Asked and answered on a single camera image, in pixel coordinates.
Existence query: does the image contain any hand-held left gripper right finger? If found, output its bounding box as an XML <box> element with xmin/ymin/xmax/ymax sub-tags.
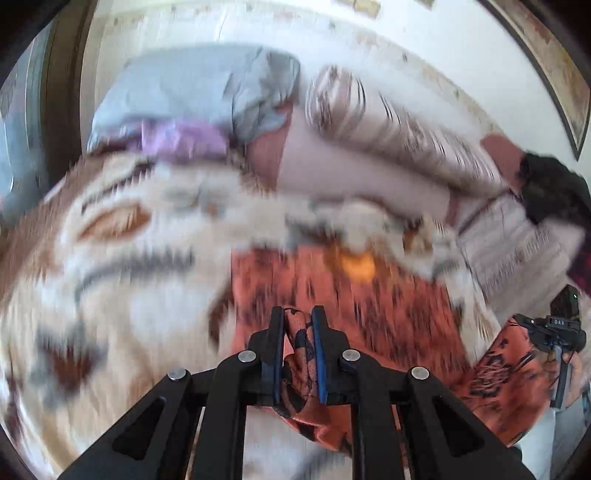
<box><xmin>311</xmin><ymin>305</ymin><xmax>536</xmax><ymax>480</ymax></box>

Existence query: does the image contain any glass window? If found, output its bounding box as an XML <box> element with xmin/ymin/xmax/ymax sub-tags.
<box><xmin>0</xmin><ymin>25</ymin><xmax>63</xmax><ymax>201</ymax></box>

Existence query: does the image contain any striped floral cushion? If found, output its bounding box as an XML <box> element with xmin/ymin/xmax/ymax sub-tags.
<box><xmin>455</xmin><ymin>191</ymin><xmax>587</xmax><ymax>305</ymax></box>

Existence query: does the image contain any orange black floral garment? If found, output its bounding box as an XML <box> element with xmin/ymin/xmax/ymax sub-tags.
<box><xmin>229</xmin><ymin>247</ymin><xmax>561</xmax><ymax>457</ymax></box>

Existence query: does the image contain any person's right hand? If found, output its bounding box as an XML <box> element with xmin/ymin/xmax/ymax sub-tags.
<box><xmin>566</xmin><ymin>351</ymin><xmax>591</xmax><ymax>409</ymax></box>

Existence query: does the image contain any pink bed sheet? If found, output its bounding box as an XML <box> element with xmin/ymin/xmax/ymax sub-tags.
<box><xmin>249</xmin><ymin>108</ymin><xmax>527</xmax><ymax>222</ymax></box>

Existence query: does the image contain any grey pillow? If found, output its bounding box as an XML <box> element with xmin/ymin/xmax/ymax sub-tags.
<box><xmin>88</xmin><ymin>44</ymin><xmax>301</xmax><ymax>151</ymax></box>

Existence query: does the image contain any dark furry cloth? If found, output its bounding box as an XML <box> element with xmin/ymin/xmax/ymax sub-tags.
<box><xmin>518</xmin><ymin>152</ymin><xmax>591</xmax><ymax>228</ymax></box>

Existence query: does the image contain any beige leaf print blanket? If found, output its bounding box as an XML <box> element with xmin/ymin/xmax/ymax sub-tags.
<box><xmin>0</xmin><ymin>152</ymin><xmax>509</xmax><ymax>480</ymax></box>

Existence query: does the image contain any framed wall picture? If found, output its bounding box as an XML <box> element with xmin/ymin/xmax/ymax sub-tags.
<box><xmin>478</xmin><ymin>0</ymin><xmax>591</xmax><ymax>161</ymax></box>

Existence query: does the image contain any purple floral cloth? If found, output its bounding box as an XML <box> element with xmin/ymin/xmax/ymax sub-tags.
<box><xmin>136</xmin><ymin>119</ymin><xmax>232</xmax><ymax>162</ymax></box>

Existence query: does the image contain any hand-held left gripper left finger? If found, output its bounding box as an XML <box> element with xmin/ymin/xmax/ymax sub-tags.
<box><xmin>58</xmin><ymin>306</ymin><xmax>286</xmax><ymax>480</ymax></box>

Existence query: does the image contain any striped floral bolster pillow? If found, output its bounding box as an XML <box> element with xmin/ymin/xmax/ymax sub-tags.
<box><xmin>305</xmin><ymin>65</ymin><xmax>511</xmax><ymax>199</ymax></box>

